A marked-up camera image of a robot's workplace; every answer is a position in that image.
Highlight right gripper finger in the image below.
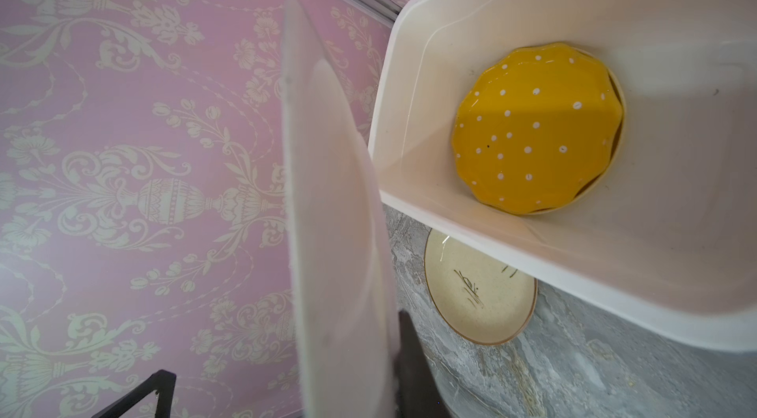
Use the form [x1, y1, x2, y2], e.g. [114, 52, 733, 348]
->
[394, 311, 451, 418]

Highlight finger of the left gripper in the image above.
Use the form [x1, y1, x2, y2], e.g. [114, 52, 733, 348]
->
[93, 370, 177, 418]

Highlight green rimmed white plate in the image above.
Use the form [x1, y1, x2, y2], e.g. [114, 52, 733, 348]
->
[282, 0, 399, 417]

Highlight yellow polka dot plate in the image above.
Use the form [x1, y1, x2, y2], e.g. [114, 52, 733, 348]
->
[451, 43, 623, 215]

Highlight pale yellow bear plate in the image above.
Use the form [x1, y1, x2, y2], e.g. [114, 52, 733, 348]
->
[572, 69, 627, 203]

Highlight white plastic bin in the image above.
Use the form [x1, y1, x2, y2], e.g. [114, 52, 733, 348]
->
[369, 0, 756, 352]

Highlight beige willow painted plate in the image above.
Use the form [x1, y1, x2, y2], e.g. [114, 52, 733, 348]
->
[424, 230, 538, 346]

